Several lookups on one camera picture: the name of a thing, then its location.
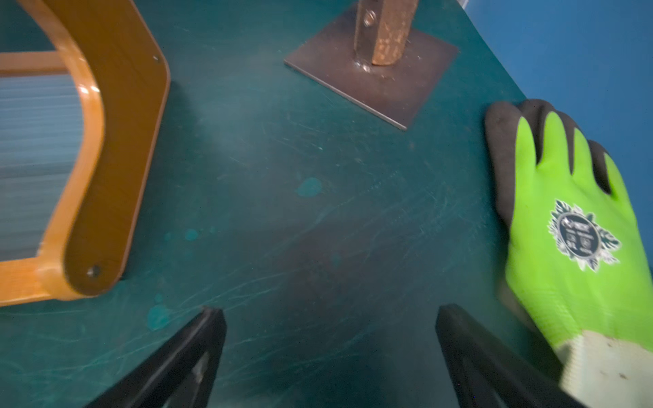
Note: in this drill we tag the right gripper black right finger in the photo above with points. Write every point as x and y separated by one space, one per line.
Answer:
485 373

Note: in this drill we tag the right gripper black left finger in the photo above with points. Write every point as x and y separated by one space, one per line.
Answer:
181 373

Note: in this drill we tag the orange wooden three-tier shelf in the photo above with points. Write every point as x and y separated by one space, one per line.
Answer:
123 80

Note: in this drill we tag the green and black work glove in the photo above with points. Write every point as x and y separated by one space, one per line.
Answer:
576 263

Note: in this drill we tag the pink artificial blossom tree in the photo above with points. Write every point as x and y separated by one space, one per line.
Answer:
372 56

